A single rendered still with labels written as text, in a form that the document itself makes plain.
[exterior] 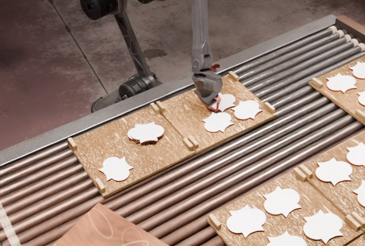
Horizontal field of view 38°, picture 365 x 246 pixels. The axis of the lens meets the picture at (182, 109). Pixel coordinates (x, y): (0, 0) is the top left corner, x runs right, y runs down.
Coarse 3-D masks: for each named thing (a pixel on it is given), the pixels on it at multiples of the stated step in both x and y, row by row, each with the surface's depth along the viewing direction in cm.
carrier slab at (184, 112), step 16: (224, 80) 246; (176, 96) 239; (192, 96) 238; (240, 96) 237; (160, 112) 232; (176, 112) 230; (192, 112) 230; (208, 112) 229; (176, 128) 222; (192, 128) 222; (240, 128) 221; (208, 144) 214
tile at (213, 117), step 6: (216, 114) 227; (222, 114) 227; (228, 114) 227; (204, 120) 224; (210, 120) 224; (216, 120) 224; (222, 120) 224; (228, 120) 224; (204, 126) 221; (210, 126) 221; (216, 126) 221; (222, 126) 221; (228, 126) 222; (210, 132) 219; (216, 132) 219; (222, 132) 219
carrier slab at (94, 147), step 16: (144, 112) 231; (112, 128) 224; (128, 128) 224; (80, 144) 217; (96, 144) 217; (112, 144) 216; (128, 144) 216; (144, 144) 216; (160, 144) 215; (176, 144) 215; (80, 160) 210; (96, 160) 210; (128, 160) 209; (144, 160) 209; (160, 160) 209; (176, 160) 208; (96, 176) 203; (144, 176) 203; (112, 192) 198
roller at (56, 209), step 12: (288, 96) 238; (300, 96) 240; (276, 108) 235; (84, 192) 200; (96, 192) 200; (60, 204) 196; (72, 204) 197; (36, 216) 192; (48, 216) 193; (12, 228) 188; (24, 228) 190
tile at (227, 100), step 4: (220, 92) 238; (220, 96) 236; (224, 96) 235; (228, 96) 235; (232, 96) 235; (224, 100) 233; (228, 100) 233; (232, 100) 233; (216, 104) 232; (220, 104) 231; (224, 104) 231; (228, 104) 231; (232, 104) 231; (208, 108) 231; (220, 108) 229; (224, 108) 229; (228, 108) 230
